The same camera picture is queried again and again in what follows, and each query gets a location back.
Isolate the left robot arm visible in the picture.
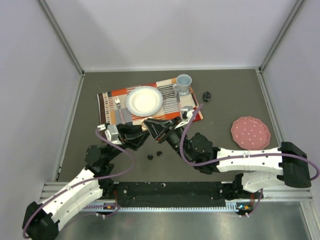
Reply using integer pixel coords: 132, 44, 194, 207
22, 124, 150, 240

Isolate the light blue mug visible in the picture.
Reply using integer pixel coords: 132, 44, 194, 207
173, 74, 192, 96

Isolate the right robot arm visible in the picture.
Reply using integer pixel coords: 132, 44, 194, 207
142, 117, 313, 199

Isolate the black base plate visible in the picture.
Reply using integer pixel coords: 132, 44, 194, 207
99, 181, 253, 208

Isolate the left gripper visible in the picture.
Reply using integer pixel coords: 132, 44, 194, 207
105, 123, 151, 162

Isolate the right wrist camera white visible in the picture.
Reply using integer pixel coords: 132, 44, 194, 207
175, 106, 195, 129

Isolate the knife with pink handle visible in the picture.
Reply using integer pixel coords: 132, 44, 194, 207
176, 91, 183, 117

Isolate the beige earbud case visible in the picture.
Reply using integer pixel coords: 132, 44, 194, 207
141, 125, 148, 131

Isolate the aluminium frame rail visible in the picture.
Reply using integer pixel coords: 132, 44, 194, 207
39, 181, 313, 213

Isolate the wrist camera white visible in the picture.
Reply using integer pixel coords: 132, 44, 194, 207
97, 123, 122, 145
175, 106, 195, 129

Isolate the pink dotted plate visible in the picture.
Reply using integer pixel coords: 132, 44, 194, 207
230, 116, 271, 151

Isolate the fork with pink handle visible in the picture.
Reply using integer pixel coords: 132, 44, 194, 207
114, 96, 126, 124

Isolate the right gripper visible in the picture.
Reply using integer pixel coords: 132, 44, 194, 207
144, 116, 194, 164

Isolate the patchwork placemat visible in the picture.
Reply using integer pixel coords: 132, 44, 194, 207
97, 78, 199, 126

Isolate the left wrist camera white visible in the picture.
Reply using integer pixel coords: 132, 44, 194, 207
97, 123, 122, 145

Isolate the white paper plate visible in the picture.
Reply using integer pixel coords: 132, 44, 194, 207
125, 86, 163, 117

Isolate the black earbud case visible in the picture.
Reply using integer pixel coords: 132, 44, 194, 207
202, 91, 211, 102

